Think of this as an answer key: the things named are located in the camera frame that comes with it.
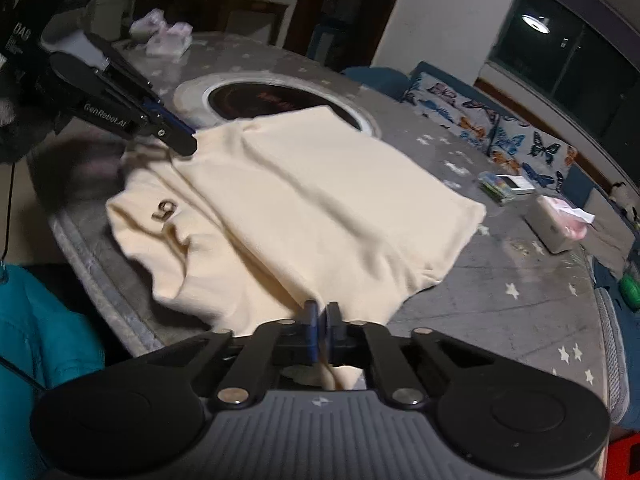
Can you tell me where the blue sofa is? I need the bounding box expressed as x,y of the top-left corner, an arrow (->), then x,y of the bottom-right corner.
342,60 -> 640,431

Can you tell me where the blue grey cabinet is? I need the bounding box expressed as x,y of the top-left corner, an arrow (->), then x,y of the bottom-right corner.
306,22 -> 346,68

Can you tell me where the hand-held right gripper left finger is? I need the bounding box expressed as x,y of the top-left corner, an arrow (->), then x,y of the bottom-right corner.
145,301 -> 319,404

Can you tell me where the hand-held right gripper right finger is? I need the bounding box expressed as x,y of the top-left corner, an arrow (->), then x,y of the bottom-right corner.
325,301 -> 496,407

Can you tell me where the beige tissue box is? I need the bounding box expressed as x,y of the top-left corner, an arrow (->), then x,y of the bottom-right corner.
524,194 -> 597,255

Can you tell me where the black cable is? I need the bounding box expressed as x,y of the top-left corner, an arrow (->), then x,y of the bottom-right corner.
0,157 -> 16,281

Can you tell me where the round built-in induction cooker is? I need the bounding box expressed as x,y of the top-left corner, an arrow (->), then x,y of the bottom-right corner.
172,72 -> 383,138

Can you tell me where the green bowl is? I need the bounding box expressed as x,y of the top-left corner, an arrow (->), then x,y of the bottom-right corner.
619,269 -> 640,312

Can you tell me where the white flat box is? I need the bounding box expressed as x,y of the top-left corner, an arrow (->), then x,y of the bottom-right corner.
492,175 -> 537,202

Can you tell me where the teal cloth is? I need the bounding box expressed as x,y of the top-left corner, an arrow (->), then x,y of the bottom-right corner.
0,264 -> 107,480

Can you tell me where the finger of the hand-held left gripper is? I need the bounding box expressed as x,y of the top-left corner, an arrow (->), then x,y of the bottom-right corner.
85,31 -> 194,137
131,109 -> 199,157

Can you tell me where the black white plush toy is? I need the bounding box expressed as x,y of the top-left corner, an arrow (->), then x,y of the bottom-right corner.
607,180 -> 640,232

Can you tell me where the cream sweater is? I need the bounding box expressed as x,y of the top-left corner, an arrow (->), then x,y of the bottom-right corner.
105,105 -> 488,391

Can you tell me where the clear colourful plastic pack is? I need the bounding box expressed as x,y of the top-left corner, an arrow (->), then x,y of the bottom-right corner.
475,171 -> 519,207

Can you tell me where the dark window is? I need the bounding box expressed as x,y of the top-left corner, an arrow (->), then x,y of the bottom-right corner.
475,0 -> 640,181

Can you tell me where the grey star tablecloth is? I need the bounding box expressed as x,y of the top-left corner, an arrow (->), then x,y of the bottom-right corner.
47,32 -> 628,426

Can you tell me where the dark wooden door frame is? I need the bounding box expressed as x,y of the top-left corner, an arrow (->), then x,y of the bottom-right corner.
285,0 -> 416,73

